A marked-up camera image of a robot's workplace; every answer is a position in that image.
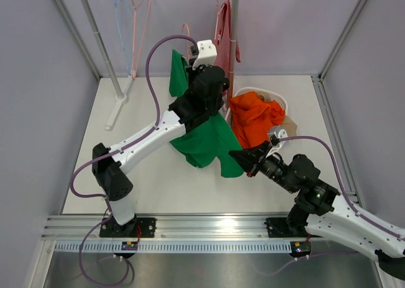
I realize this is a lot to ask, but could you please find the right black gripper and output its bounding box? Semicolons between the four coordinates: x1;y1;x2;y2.
229;141;298;194

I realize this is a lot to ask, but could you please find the green t shirt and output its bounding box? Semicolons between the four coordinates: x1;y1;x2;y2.
169;50;244;178

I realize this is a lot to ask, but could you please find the pink hanger of green shirt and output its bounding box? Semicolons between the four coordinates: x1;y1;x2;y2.
182;23;193;62

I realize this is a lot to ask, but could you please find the orange t shirt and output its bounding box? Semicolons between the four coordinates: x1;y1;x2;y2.
229;91;285;149

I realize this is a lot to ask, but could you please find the beige t shirt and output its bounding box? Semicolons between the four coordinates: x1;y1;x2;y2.
259;91;300;140

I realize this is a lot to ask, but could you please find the pink t shirt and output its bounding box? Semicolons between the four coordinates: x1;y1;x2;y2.
213;0;242;96

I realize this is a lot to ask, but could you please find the pink hanger of orange shirt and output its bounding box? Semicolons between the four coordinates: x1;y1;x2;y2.
126;0;154;80

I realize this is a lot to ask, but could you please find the light blue hanger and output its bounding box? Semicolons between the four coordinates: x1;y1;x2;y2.
113;0;133;75

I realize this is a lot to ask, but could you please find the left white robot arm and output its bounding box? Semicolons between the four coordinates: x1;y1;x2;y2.
92;65;229;237

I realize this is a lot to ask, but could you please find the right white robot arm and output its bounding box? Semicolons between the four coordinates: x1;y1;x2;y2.
229;137;404;280

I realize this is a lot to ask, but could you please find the white perforated laundry basket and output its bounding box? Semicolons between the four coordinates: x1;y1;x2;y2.
226;87;288;126

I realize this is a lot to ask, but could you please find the metal clothes rack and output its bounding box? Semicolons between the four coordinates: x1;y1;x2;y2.
80;0;239;130

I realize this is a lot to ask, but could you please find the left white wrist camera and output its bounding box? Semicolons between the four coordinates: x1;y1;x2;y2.
190;39;217;70

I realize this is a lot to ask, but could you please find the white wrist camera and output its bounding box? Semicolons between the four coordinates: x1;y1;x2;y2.
190;39;217;70
266;125;288;157

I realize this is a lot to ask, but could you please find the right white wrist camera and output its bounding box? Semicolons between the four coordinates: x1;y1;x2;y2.
266;125;288;157

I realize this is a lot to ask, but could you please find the aluminium mounting rail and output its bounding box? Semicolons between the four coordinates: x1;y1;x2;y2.
41;215;309;241

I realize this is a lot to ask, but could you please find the white slotted cable duct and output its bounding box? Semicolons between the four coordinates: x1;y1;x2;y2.
54;241;292;254

